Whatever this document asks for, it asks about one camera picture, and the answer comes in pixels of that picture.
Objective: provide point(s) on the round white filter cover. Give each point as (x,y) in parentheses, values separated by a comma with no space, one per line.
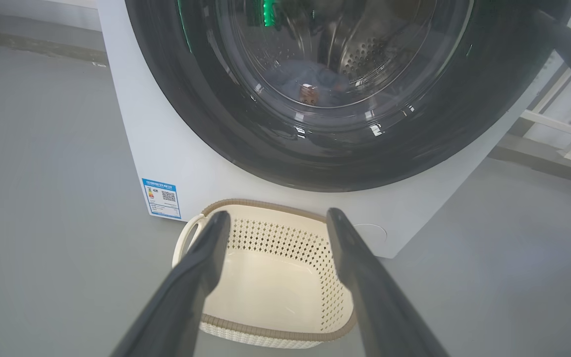
(375,234)

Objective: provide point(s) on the white metal frame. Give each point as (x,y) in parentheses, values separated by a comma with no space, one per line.
(548,119)

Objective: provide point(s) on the black round washer door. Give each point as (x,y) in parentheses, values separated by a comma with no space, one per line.
(206,119)

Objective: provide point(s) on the steel washer drum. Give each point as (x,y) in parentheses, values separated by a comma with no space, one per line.
(365,54)

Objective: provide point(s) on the white front-load washing machine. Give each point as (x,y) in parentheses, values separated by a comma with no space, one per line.
(166,148)

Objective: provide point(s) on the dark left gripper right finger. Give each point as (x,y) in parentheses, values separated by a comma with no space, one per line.
(374,297)

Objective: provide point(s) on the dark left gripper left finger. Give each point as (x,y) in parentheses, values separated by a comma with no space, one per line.
(186,287)

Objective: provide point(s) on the blue energy label sticker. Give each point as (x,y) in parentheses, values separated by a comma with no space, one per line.
(162,198)

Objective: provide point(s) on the cream perforated laundry basket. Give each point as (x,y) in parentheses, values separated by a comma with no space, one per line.
(275,282)

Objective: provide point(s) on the blue cartoon print garment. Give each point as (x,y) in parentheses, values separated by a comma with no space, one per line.
(310,84)

